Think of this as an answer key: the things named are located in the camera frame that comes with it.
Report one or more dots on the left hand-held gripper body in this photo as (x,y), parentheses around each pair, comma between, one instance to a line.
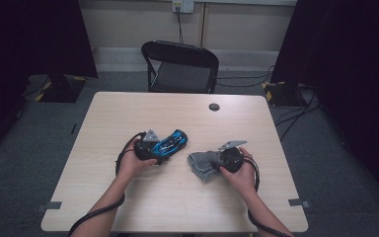
(144,149)

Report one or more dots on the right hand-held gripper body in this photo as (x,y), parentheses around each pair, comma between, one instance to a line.
(232,159)

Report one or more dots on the blue toy car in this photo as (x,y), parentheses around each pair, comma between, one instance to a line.
(172,141)

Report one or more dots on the grey cloth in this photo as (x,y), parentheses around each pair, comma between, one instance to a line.
(202,163)

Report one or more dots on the person's left hand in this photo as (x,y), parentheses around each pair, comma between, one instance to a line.
(130,166)

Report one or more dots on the person's right hand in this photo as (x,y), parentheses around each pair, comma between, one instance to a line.
(245,177)

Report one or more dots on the round grey table grommet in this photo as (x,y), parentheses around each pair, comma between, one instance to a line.
(214,107)

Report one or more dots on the small black floor object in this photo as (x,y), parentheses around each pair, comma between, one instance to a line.
(73,128)

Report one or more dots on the grey tape strip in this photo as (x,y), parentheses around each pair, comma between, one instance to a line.
(51,206)
(297,202)

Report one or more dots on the black folding chair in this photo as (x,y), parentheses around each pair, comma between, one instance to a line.
(181,77)

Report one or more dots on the black stand base striped tape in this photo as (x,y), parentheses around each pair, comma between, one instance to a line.
(62,92)
(283,95)

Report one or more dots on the dark curtain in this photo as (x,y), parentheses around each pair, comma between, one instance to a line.
(29,33)
(342,49)

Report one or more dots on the vertical wall conduit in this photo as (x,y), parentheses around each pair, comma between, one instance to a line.
(204,23)

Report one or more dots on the white wall socket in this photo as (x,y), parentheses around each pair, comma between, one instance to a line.
(186,6)

